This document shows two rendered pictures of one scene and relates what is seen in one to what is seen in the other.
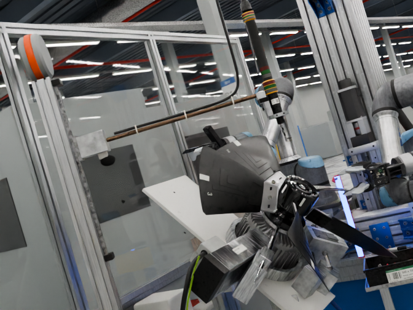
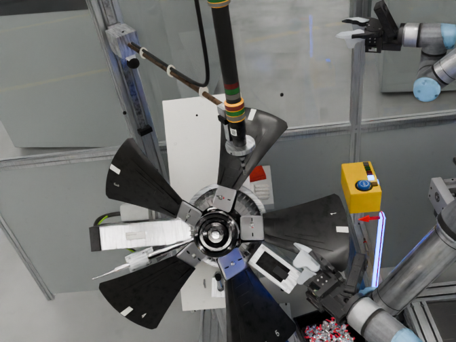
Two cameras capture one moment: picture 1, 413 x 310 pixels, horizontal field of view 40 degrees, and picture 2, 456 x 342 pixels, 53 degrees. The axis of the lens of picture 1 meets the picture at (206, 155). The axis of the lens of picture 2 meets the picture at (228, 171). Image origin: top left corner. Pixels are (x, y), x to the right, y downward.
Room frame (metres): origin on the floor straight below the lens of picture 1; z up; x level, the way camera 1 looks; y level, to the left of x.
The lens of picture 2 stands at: (1.51, -1.04, 2.09)
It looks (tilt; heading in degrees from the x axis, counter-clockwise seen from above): 39 degrees down; 64
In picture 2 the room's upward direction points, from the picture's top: 10 degrees counter-clockwise
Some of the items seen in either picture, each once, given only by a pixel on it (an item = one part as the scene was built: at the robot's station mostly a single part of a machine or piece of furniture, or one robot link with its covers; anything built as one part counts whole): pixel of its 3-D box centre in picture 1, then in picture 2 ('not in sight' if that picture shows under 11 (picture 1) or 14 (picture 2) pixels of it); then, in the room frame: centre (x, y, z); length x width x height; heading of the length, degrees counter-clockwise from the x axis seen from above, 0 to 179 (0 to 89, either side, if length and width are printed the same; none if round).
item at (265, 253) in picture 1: (265, 256); (140, 260); (1.64, -0.08, 1.08); 0.07 x 0.04 x 0.06; 158
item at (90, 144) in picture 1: (91, 144); (122, 40); (1.90, 0.35, 1.55); 0.10 x 0.07 x 0.08; 92
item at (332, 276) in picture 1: (323, 277); not in sight; (1.90, -0.25, 0.91); 0.12 x 0.08 x 0.12; 57
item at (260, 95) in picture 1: (271, 103); (235, 128); (1.92, -0.26, 1.51); 0.09 x 0.07 x 0.10; 92
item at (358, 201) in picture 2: not in sight; (359, 188); (2.38, -0.22, 1.02); 0.16 x 0.10 x 0.11; 57
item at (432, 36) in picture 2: (241, 141); (436, 36); (2.72, -0.18, 1.43); 0.11 x 0.08 x 0.09; 124
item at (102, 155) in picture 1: (107, 158); (132, 60); (1.90, 0.32, 1.49); 0.05 x 0.04 x 0.05; 92
